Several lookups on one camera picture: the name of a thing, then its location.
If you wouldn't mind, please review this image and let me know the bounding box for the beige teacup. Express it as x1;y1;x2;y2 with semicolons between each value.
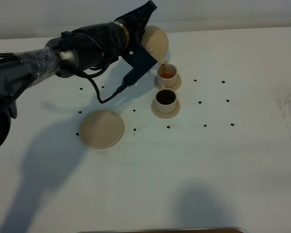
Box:
156;62;178;87
154;88;178;114

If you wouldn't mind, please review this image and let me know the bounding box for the beige teapot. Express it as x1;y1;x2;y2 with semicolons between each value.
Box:
141;26;169;65

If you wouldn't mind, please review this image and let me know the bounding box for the far beige teacup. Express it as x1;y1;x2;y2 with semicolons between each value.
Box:
156;62;178;87

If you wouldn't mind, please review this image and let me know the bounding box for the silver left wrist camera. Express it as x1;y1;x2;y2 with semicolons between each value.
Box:
121;43;157;86

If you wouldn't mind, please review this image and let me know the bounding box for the beige cup saucer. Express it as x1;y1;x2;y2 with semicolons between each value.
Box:
154;75;182;91
151;100;180;119

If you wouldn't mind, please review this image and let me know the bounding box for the near beige teacup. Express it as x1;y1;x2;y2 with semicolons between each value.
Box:
154;88;178;114

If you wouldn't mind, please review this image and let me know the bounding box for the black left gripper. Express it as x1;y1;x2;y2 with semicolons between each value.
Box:
111;0;157;52

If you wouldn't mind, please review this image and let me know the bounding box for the near beige cup saucer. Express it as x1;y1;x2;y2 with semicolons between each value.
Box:
151;100;180;119

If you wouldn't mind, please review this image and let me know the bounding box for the far beige cup saucer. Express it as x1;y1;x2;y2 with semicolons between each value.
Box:
154;75;182;91

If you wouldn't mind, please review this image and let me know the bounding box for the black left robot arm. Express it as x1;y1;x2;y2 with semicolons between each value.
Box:
0;1;157;146

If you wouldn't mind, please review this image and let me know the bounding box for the beige teapot saucer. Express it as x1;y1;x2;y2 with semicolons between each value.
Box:
79;110;125;149

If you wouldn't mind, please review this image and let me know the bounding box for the black braided camera cable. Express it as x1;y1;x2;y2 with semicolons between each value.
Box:
0;52;128;104

